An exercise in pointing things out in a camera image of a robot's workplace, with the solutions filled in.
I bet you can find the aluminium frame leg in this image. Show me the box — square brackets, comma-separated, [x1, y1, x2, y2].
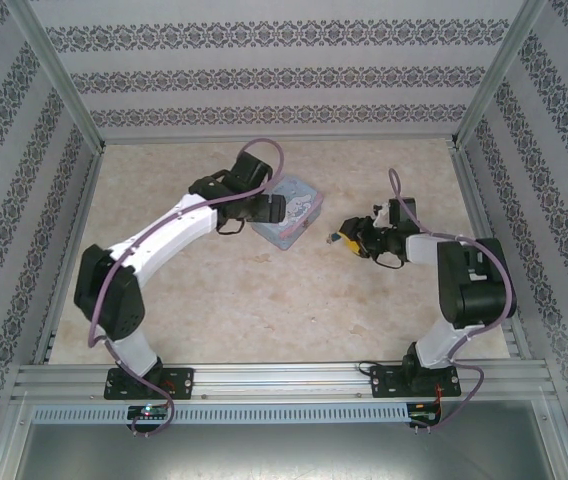
[0, 392, 33, 480]
[533, 393, 568, 480]

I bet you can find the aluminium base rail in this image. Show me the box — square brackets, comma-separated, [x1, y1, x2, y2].
[11, 362, 553, 401]

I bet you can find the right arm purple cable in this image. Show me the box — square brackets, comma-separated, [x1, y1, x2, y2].
[387, 168, 516, 431]

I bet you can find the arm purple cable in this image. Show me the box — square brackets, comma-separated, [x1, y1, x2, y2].
[86, 138, 286, 439]
[387, 168, 516, 431]

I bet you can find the aluminium frame crossbar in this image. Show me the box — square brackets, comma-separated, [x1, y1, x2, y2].
[100, 135, 458, 148]

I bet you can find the right gripper thin black cable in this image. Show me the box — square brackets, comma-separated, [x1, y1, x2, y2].
[370, 251, 406, 270]

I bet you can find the aluminium frame post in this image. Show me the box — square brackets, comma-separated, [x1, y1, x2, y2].
[450, 0, 548, 149]
[3, 0, 106, 151]

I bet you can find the blue cartoon tin box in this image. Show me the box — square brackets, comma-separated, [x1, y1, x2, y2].
[250, 172, 327, 252]

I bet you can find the aluminium frame side rail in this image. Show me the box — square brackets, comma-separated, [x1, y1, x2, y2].
[452, 147, 534, 360]

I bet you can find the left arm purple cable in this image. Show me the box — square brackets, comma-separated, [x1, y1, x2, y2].
[86, 138, 286, 439]

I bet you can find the white slotted cable duct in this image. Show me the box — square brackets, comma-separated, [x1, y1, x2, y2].
[31, 402, 411, 424]

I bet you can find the grey steel panel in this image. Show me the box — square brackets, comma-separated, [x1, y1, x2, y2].
[13, 422, 568, 480]

